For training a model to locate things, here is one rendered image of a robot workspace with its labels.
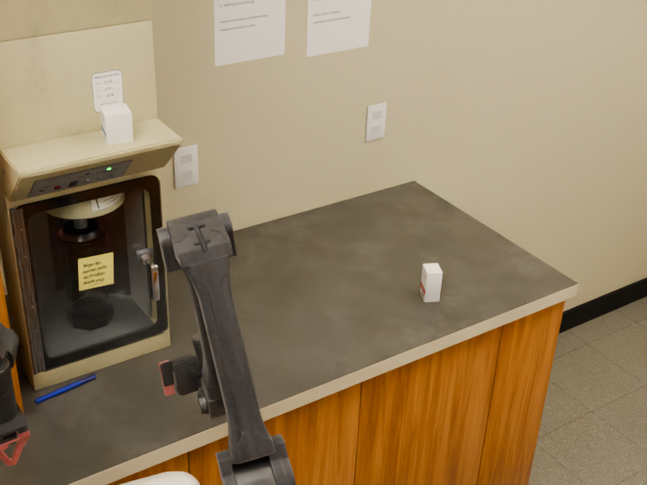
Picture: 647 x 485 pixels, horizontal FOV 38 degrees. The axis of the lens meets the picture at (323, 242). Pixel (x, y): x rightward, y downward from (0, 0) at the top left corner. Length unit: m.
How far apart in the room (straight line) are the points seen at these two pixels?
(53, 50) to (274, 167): 1.04
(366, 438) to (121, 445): 0.67
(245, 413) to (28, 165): 0.65
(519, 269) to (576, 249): 1.28
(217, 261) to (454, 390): 1.26
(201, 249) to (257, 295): 1.07
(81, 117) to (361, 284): 0.92
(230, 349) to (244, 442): 0.14
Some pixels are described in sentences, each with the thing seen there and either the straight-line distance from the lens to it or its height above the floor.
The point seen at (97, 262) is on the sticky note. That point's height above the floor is 1.22.
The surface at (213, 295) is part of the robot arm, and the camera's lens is 1.32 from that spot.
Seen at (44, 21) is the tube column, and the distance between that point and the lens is 1.78.
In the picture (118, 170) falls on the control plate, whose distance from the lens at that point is 1.86.
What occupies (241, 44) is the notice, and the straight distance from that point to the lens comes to 2.48.
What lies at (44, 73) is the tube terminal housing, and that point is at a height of 1.64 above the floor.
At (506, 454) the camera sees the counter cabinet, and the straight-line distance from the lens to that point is 2.83.
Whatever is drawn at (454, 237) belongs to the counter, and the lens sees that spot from 2.68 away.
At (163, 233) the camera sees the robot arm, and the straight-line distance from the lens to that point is 1.38.
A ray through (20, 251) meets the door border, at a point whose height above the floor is 1.29.
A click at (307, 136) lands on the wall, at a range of 2.69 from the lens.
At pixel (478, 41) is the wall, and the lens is 3.00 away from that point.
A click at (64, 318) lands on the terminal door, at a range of 2.03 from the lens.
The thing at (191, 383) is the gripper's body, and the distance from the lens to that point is 1.81.
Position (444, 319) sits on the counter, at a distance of 2.32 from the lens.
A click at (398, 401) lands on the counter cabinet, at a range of 2.34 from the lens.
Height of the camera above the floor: 2.25
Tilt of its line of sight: 30 degrees down
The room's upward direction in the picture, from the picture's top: 2 degrees clockwise
